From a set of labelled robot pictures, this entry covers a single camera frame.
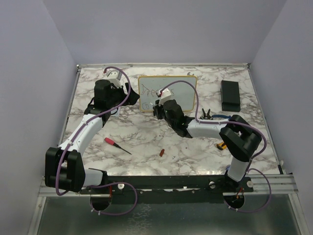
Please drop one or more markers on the yellow black utility knife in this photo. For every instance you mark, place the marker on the yellow black utility knife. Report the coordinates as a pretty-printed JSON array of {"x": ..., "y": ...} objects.
[{"x": 221, "y": 146}]

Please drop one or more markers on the black handled pliers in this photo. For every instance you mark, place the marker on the black handled pliers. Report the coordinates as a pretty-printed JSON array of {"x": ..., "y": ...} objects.
[{"x": 205, "y": 115}]

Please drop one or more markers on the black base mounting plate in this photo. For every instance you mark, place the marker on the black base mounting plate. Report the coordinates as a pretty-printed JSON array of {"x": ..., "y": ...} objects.
[{"x": 175, "y": 189}]

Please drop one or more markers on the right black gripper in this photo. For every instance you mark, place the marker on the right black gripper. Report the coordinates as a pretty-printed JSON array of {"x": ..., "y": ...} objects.
[{"x": 157, "y": 108}]

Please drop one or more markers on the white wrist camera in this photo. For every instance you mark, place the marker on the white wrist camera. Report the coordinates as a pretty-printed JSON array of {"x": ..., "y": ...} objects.
[
  {"x": 164, "y": 95},
  {"x": 114, "y": 77}
]

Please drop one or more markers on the small white grey eraser pad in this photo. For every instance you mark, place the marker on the small white grey eraser pad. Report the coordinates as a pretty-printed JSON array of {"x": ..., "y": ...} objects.
[{"x": 115, "y": 112}]

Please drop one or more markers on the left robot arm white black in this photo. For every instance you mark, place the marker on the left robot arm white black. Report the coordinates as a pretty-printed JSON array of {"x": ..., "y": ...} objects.
[{"x": 64, "y": 168}]

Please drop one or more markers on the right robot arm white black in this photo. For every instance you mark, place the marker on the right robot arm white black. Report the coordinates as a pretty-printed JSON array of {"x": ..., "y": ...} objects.
[{"x": 239, "y": 137}]

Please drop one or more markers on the aluminium table frame rail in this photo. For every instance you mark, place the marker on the aluminium table frame rail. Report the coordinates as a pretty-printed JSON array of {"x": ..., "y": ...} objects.
[{"x": 166, "y": 151}]

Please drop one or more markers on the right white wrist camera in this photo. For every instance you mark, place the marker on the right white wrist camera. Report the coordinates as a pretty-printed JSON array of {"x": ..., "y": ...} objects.
[{"x": 164, "y": 95}]

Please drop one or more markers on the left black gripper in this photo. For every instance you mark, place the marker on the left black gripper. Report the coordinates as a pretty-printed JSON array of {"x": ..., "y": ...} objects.
[{"x": 132, "y": 99}]

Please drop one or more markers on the blue handled pliers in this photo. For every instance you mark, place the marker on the blue handled pliers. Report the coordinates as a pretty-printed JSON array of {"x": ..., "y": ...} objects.
[{"x": 221, "y": 116}]

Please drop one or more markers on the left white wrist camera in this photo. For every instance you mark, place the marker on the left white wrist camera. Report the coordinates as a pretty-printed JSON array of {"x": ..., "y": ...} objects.
[{"x": 114, "y": 77}]

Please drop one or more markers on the black rectangular box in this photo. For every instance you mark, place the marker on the black rectangular box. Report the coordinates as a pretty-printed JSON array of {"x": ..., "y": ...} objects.
[{"x": 230, "y": 96}]

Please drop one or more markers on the red marker cap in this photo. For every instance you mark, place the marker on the red marker cap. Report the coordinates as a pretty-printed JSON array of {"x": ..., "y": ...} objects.
[{"x": 162, "y": 152}]

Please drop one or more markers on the yellow framed whiteboard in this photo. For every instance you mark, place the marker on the yellow framed whiteboard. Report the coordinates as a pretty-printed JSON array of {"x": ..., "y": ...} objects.
[{"x": 179, "y": 88}]

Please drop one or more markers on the red handled screwdriver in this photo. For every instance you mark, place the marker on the red handled screwdriver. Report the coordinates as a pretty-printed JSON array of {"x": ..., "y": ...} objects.
[{"x": 113, "y": 143}]

